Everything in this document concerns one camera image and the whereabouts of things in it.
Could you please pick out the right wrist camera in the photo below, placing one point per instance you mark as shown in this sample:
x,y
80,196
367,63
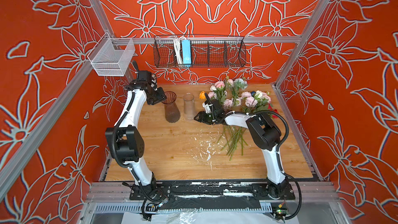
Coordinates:
x,y
208,104

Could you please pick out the white green flower stem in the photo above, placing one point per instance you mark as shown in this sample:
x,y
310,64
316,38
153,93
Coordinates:
x,y
235,86

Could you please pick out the pink rose stem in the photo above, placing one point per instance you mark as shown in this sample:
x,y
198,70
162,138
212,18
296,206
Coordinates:
x,y
219,84

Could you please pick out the clear acrylic wall bin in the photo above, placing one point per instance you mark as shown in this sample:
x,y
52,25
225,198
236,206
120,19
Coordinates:
x,y
109,58

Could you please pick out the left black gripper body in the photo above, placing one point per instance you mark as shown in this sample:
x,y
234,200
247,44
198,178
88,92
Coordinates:
x,y
156,96

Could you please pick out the clear glass vase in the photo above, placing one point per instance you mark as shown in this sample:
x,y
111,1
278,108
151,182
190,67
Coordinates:
x,y
189,106

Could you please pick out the red rose stem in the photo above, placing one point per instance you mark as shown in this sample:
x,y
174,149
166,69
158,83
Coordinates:
x,y
270,108

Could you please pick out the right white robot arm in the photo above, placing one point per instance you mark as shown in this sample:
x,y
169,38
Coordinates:
x,y
268,130

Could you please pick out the pink peony stem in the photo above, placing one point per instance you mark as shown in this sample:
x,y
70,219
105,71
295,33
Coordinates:
x,y
234,134

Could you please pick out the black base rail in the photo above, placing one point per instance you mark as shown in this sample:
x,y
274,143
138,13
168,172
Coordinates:
x,y
212,195

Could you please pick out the black wire wall basket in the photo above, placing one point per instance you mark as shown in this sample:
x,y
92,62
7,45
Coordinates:
x,y
206,51

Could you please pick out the orange flower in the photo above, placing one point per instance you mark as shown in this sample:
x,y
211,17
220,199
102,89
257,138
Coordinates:
x,y
202,95

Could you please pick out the light blue box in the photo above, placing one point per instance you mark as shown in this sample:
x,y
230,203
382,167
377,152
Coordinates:
x,y
186,52

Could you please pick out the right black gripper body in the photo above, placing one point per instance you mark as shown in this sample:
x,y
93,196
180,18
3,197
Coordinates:
x,y
207,118

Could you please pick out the pink rose bunch right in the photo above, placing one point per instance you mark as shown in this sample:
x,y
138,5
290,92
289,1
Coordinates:
x,y
262,97

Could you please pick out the dark smoked glass vase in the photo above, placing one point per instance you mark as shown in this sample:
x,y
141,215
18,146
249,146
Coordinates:
x,y
172,113

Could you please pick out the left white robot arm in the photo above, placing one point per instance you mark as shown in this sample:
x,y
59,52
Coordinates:
x,y
124,140

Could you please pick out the small pink flower bunch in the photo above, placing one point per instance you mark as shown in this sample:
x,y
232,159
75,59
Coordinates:
x,y
228,104

